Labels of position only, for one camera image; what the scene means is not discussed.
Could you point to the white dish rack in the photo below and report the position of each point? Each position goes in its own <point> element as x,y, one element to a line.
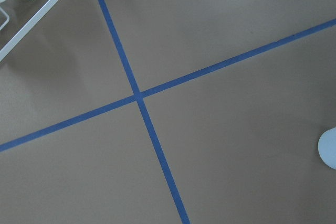
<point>18,17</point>

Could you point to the light blue plastic cup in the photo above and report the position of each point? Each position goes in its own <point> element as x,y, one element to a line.
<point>326,148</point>

